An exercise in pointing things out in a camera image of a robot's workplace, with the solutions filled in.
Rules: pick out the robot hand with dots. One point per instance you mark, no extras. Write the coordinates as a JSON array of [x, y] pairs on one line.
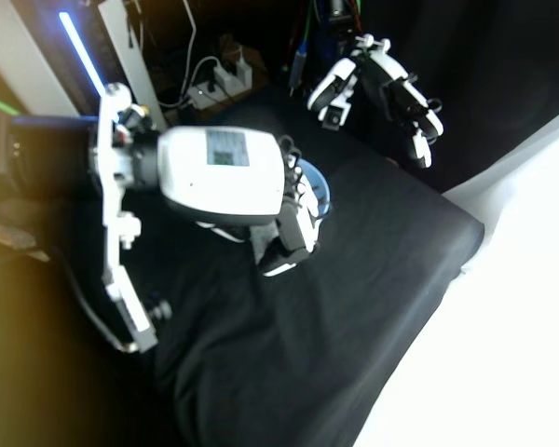
[[214, 186], [391, 65]]

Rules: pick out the light blue bowl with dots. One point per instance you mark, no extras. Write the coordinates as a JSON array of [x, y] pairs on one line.
[[317, 179]]

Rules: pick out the white power strip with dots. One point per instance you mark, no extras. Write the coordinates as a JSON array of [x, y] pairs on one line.
[[214, 88]]

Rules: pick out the black backdrop curtain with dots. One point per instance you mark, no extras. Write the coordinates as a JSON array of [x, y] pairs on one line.
[[503, 56]]

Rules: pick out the white charger plug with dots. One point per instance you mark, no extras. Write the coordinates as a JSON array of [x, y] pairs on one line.
[[243, 65]]

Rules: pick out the brown cardboard box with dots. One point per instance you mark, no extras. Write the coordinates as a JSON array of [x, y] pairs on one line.
[[251, 53]]

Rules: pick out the narrow white board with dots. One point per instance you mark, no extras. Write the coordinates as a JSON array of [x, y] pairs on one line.
[[130, 56]]

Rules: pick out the black table cloth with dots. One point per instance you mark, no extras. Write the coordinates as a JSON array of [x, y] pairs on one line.
[[331, 326]]

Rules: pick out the blue LED light strip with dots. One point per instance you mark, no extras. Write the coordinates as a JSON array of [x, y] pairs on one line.
[[81, 51]]

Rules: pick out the wide white board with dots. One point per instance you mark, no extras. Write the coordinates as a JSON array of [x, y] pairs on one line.
[[23, 60]]

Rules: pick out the white cloth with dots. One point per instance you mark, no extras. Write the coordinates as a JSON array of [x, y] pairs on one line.
[[494, 302]]

